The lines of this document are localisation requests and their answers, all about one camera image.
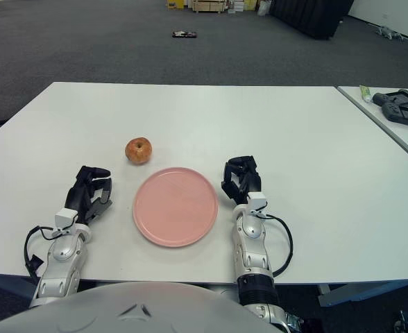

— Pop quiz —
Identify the black handheld controller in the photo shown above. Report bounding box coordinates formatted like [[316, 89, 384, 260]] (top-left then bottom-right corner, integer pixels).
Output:
[[381, 103, 408, 130], [372, 89, 408, 108]]

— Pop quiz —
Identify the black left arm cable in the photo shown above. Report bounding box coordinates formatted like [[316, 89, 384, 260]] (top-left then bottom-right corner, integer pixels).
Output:
[[24, 225, 58, 278]]

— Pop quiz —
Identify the grey robot torso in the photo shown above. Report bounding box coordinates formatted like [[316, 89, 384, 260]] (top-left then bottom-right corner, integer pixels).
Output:
[[0, 280, 284, 333]]

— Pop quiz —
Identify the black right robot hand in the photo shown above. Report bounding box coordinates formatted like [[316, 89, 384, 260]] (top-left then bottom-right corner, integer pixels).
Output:
[[220, 155, 263, 206]]

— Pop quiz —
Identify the green white tube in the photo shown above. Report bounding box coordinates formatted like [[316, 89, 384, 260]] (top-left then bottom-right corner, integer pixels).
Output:
[[359, 85, 375, 103]]

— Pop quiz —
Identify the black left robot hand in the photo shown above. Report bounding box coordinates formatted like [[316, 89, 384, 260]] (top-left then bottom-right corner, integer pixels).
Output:
[[64, 165, 115, 226]]

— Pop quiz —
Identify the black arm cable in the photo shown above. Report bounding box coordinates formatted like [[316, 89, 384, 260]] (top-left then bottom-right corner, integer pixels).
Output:
[[24, 225, 58, 278], [259, 213, 294, 278]]

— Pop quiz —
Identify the red yellow apple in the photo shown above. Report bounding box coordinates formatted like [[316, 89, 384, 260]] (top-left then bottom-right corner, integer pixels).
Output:
[[124, 137, 153, 166]]

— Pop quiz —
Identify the black caster wheel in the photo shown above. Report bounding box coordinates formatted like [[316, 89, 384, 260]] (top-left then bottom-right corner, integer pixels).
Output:
[[393, 310, 408, 333]]

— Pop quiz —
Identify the wooden pallet crate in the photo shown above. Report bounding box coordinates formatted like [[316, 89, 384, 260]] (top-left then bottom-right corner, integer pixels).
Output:
[[189, 0, 232, 14]]

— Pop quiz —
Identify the black curtain partition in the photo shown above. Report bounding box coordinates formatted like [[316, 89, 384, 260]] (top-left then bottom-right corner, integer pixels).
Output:
[[269, 0, 355, 40]]

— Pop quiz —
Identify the grey table frame beam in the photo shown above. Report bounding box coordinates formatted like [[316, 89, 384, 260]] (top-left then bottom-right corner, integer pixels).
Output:
[[316, 282, 408, 308]]

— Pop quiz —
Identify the grey robot dog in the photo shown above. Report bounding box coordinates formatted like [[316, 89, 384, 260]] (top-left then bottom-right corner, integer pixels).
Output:
[[375, 25, 405, 42]]

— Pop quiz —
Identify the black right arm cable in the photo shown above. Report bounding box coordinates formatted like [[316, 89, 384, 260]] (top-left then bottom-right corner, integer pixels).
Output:
[[259, 213, 294, 278]]

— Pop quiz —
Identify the round pink plate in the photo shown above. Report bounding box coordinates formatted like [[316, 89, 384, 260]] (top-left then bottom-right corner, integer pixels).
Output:
[[133, 166, 219, 248]]

